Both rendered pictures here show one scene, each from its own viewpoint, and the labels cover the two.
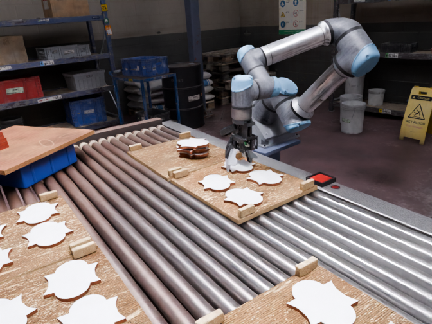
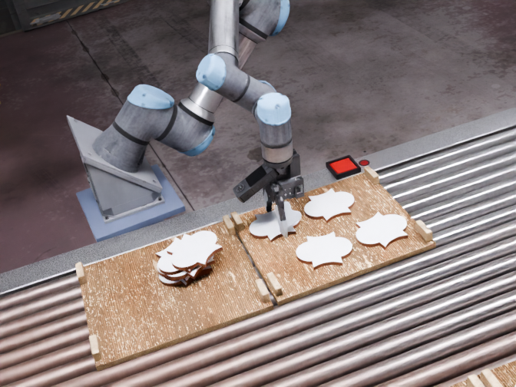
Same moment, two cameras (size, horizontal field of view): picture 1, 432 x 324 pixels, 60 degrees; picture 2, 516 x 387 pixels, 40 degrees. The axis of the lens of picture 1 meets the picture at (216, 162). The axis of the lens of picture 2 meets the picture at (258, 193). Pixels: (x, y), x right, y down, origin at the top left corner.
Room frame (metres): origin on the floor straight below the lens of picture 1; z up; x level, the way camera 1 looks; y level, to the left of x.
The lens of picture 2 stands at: (0.91, 1.26, 2.07)
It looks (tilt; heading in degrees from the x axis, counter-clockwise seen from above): 36 degrees down; 290
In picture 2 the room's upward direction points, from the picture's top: 10 degrees counter-clockwise
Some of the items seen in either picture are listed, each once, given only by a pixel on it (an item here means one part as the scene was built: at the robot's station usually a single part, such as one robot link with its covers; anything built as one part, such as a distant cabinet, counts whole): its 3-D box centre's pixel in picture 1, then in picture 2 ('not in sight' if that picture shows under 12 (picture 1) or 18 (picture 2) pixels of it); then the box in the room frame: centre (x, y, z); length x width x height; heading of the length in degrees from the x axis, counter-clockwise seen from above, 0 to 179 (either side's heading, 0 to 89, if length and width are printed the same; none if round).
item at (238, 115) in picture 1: (242, 112); (276, 148); (1.34, -0.11, 1.16); 0.08 x 0.08 x 0.05
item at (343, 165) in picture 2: (321, 179); (343, 167); (1.23, -0.38, 0.92); 0.06 x 0.06 x 0.01; 33
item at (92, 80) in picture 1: (85, 79); not in sight; (5.50, 1.80, 0.76); 0.50 x 0.36 x 0.24; 135
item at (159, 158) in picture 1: (180, 155); (170, 287); (1.57, 0.15, 0.93); 0.41 x 0.35 x 0.02; 33
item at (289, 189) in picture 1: (240, 184); (327, 232); (1.23, -0.08, 0.93); 0.41 x 0.35 x 0.02; 34
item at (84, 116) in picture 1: (85, 109); not in sight; (5.50, 1.88, 0.32); 0.50 x 0.41 x 0.37; 125
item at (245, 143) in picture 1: (243, 134); (282, 176); (1.33, -0.11, 1.08); 0.09 x 0.08 x 0.12; 34
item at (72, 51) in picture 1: (63, 52); not in sight; (5.36, 1.98, 1.16); 0.60 x 0.40 x 0.15; 131
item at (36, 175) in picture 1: (24, 160); not in sight; (1.52, 0.82, 0.97); 0.31 x 0.31 x 0.10; 68
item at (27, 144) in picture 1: (10, 145); not in sight; (1.55, 0.88, 1.03); 0.50 x 0.50 x 0.02; 68
